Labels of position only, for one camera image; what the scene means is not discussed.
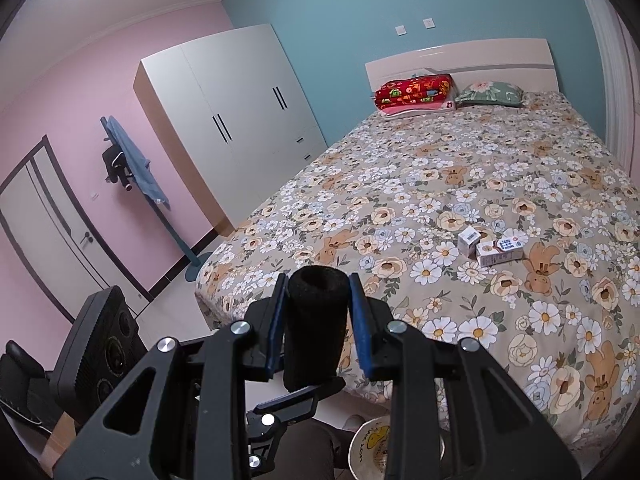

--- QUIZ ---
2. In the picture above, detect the small white box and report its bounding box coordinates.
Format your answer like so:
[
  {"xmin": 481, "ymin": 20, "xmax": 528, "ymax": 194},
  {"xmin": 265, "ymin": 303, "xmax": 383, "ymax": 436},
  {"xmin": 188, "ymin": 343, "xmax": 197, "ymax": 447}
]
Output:
[{"xmin": 457, "ymin": 226, "xmax": 482, "ymax": 260}]

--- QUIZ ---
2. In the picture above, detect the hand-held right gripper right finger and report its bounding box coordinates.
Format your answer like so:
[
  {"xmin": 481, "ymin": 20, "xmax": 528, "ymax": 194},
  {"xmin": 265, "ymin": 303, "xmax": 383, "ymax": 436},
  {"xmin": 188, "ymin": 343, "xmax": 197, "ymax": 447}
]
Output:
[{"xmin": 348, "ymin": 272, "xmax": 583, "ymax": 480}]

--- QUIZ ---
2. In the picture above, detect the black hanging bag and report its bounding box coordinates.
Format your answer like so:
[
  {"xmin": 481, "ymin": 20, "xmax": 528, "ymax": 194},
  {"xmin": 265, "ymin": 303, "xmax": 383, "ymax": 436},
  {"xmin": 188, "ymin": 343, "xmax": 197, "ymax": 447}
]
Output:
[{"xmin": 101, "ymin": 140, "xmax": 136, "ymax": 192}]

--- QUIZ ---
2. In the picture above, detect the white wardrobe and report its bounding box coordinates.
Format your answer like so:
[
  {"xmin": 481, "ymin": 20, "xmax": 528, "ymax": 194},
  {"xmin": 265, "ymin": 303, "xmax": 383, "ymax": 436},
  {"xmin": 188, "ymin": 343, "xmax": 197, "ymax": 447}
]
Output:
[{"xmin": 133, "ymin": 23, "xmax": 328, "ymax": 236}]

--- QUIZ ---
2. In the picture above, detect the light wooden board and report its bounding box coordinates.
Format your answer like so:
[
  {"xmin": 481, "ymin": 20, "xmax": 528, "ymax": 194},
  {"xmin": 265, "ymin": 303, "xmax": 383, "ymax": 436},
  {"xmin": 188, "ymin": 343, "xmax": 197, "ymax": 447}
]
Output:
[{"xmin": 40, "ymin": 412, "xmax": 81, "ymax": 478}]

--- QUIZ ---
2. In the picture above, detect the white bed headboard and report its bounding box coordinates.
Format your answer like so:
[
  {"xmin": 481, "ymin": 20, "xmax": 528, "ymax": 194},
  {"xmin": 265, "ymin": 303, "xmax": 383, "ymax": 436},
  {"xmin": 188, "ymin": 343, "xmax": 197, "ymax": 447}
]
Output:
[{"xmin": 365, "ymin": 38, "xmax": 559, "ymax": 106}]

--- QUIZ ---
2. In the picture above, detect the black foam tube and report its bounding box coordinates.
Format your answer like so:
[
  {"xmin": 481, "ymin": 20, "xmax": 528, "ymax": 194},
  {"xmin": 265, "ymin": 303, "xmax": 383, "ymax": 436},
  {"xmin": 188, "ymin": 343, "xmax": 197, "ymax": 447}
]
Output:
[{"xmin": 283, "ymin": 266, "xmax": 349, "ymax": 392}]

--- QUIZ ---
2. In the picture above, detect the person's grey trouser leg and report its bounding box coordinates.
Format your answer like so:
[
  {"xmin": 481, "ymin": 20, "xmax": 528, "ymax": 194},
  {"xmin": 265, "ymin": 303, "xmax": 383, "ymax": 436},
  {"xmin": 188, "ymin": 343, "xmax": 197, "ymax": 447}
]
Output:
[{"xmin": 265, "ymin": 417, "xmax": 361, "ymax": 480}]

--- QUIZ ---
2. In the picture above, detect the pink pillow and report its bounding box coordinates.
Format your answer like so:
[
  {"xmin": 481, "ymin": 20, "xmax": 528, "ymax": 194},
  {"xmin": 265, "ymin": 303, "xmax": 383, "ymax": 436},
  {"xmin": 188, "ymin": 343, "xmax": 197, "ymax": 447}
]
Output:
[{"xmin": 382, "ymin": 95, "xmax": 458, "ymax": 117}]

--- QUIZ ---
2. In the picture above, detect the blue coat rack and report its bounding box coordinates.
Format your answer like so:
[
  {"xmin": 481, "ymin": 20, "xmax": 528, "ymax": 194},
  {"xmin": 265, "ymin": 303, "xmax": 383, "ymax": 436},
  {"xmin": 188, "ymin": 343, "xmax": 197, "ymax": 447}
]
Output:
[{"xmin": 100, "ymin": 116, "xmax": 213, "ymax": 281}]

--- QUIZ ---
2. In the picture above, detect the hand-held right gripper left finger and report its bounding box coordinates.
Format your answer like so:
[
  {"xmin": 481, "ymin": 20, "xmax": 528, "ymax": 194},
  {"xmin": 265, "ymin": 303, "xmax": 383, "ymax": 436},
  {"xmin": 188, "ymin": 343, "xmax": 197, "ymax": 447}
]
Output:
[{"xmin": 52, "ymin": 272, "xmax": 291, "ymax": 480}]

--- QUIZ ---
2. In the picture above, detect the white door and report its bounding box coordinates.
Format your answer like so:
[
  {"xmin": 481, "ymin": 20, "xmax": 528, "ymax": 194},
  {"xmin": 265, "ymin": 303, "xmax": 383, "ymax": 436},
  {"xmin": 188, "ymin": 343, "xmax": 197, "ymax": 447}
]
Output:
[{"xmin": 0, "ymin": 135, "xmax": 151, "ymax": 326}]

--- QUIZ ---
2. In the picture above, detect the green floral pillow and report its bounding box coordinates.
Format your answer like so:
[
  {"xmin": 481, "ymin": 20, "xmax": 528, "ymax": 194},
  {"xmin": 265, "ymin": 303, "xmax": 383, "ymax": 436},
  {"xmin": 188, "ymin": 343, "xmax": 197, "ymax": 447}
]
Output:
[{"xmin": 454, "ymin": 80, "xmax": 525, "ymax": 108}]

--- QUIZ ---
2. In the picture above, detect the long white tube box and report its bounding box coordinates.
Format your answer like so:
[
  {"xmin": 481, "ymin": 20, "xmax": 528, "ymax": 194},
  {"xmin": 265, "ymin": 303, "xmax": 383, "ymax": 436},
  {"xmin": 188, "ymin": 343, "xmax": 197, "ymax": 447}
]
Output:
[{"xmin": 475, "ymin": 232, "xmax": 528, "ymax": 267}]

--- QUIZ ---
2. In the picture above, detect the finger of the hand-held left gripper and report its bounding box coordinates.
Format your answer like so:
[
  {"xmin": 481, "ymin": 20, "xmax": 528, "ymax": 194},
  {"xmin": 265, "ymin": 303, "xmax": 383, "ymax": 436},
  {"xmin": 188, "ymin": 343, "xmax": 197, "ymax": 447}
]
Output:
[{"xmin": 245, "ymin": 377, "xmax": 347, "ymax": 428}]

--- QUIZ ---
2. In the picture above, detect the blue hanging cloth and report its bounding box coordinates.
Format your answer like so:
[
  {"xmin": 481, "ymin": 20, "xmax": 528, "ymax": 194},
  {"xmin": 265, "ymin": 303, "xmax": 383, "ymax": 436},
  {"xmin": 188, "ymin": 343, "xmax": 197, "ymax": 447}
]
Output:
[{"xmin": 105, "ymin": 116, "xmax": 170, "ymax": 211}]

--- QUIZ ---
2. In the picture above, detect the floral bed blanket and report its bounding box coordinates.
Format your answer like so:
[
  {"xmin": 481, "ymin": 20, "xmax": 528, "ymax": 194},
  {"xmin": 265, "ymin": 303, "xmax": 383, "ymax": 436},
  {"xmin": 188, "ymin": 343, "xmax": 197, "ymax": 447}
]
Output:
[{"xmin": 195, "ymin": 91, "xmax": 640, "ymax": 453}]

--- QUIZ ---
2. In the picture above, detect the white trash bin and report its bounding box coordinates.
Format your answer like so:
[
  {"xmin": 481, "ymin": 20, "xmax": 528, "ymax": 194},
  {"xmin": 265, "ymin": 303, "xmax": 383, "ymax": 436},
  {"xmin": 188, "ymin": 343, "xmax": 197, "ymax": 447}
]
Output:
[{"xmin": 348, "ymin": 412, "xmax": 446, "ymax": 480}]

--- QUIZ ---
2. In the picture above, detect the black office chair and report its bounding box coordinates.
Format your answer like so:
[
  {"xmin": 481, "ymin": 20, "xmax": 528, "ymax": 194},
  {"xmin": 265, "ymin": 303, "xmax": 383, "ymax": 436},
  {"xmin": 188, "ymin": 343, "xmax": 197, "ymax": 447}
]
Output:
[{"xmin": 0, "ymin": 285, "xmax": 148, "ymax": 436}]

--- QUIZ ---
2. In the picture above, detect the red printed pillow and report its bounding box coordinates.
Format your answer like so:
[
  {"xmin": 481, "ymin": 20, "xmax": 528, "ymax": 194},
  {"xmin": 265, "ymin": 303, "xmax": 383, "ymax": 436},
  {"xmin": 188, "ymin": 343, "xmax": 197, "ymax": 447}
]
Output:
[{"xmin": 375, "ymin": 73, "xmax": 455, "ymax": 111}]

